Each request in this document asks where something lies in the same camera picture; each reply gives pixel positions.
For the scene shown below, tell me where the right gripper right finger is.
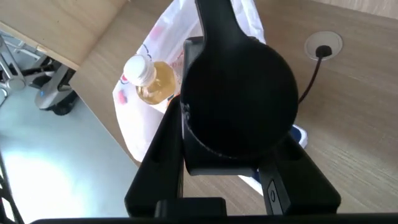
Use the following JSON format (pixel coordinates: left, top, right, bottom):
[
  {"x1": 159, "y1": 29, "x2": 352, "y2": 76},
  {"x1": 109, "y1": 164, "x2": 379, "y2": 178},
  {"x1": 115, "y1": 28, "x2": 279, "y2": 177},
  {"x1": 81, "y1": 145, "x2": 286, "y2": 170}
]
[{"x1": 257, "y1": 134, "x2": 342, "y2": 216}]

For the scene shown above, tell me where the black cable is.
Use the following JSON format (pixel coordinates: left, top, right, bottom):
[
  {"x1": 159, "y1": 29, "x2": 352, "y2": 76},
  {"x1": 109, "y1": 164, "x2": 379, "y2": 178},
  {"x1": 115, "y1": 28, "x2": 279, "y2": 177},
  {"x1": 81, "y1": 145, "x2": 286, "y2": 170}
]
[{"x1": 298, "y1": 45, "x2": 333, "y2": 105}]

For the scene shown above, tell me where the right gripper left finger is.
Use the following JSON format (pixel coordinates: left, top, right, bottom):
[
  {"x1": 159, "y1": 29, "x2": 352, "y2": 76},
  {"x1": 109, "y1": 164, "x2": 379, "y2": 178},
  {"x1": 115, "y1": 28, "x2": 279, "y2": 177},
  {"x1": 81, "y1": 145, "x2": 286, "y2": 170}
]
[{"x1": 124, "y1": 95, "x2": 185, "y2": 218}]

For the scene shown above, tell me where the grey metal stand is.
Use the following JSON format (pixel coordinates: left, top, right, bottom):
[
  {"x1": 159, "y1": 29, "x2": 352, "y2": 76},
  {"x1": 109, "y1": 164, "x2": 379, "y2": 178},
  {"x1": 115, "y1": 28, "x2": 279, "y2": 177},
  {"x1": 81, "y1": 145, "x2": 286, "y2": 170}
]
[{"x1": 0, "y1": 30, "x2": 78, "y2": 116}]

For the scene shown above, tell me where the white plastic shopping bag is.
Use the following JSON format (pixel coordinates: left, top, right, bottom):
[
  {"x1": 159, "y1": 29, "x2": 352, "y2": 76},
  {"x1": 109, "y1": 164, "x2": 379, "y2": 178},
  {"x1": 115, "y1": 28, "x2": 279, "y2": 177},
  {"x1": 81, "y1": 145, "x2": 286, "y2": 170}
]
[{"x1": 112, "y1": 0, "x2": 267, "y2": 163}]

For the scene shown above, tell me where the yellow drink bottle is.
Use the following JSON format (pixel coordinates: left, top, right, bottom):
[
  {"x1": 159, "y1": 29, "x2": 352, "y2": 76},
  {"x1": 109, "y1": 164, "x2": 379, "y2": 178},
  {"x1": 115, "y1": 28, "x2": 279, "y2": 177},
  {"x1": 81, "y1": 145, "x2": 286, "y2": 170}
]
[{"x1": 123, "y1": 54, "x2": 177, "y2": 106}]

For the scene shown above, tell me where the white round cable grommet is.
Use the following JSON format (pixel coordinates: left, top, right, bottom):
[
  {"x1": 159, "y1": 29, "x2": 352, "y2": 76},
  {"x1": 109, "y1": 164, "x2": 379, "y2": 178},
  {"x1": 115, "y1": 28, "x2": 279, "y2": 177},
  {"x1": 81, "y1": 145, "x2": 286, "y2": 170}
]
[{"x1": 303, "y1": 30, "x2": 344, "y2": 62}]

